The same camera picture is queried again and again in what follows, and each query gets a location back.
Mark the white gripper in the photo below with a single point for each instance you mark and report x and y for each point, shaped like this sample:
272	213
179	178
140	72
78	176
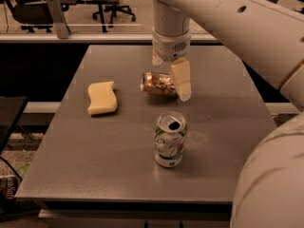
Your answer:
169	47

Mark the orange soda can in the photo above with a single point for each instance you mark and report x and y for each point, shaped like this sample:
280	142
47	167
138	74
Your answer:
159	84

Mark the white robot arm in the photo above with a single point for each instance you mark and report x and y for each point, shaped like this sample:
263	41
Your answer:
269	39

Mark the white green soda can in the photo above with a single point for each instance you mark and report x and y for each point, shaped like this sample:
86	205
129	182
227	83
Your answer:
170	131

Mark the yellow wavy sponge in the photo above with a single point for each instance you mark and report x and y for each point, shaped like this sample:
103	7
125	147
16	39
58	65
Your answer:
102	98

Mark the black office chair middle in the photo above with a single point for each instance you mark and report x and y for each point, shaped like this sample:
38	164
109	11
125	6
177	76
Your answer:
114	6

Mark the glass barrier panel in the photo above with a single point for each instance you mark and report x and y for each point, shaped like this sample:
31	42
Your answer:
79	18

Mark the black side table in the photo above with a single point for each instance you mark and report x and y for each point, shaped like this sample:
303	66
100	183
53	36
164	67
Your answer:
11	109

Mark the black office chair left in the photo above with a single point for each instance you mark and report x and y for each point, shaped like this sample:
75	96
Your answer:
32	14

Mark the snack bag on floor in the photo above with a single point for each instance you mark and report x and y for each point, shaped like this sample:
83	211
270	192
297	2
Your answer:
10	182

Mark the left metal glass bracket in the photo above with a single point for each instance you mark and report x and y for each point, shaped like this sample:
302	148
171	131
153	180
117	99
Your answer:
58	18

